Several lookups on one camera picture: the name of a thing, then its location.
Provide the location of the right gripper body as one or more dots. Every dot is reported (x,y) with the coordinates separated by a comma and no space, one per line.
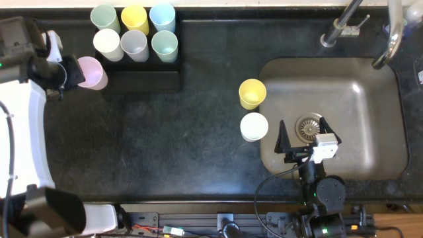
(295,154)

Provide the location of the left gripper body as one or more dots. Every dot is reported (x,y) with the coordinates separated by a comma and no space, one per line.
(74,71)

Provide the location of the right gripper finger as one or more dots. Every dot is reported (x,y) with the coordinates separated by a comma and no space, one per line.
(283,142)
(328,127)

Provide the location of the pink cup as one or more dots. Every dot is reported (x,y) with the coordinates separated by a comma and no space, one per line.
(94,74)

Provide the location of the white cup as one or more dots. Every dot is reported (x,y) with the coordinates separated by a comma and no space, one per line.
(106,41)
(253,126)

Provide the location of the yellow cup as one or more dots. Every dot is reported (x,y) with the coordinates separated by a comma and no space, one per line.
(133,16)
(252,92)

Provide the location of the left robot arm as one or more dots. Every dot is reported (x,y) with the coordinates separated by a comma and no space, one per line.
(23,132)

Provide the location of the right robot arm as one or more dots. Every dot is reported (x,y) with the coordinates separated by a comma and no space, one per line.
(328,193)

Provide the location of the steel sink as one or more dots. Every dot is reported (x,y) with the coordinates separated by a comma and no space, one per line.
(347,109)

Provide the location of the green cup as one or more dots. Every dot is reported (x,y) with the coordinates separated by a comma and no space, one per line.
(164,43)
(104,16)

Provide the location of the grey cup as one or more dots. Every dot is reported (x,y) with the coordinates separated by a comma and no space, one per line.
(133,41)

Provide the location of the black tray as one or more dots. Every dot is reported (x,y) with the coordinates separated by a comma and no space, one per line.
(145,81)

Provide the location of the blue cup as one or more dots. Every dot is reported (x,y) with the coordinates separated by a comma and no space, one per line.
(162,14)

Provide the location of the steel tap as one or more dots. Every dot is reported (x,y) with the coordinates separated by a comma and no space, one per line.
(395,33)

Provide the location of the blue soap bottle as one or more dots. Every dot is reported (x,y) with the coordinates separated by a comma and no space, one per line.
(413,13)

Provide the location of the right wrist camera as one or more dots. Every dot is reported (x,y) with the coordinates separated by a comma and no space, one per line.
(324,147)

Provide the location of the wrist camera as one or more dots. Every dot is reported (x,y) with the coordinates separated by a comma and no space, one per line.
(53,46)
(324,147)

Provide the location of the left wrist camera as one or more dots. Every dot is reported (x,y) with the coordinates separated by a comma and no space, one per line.
(53,46)

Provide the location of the mounting rail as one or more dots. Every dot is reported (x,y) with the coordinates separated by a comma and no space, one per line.
(198,219)

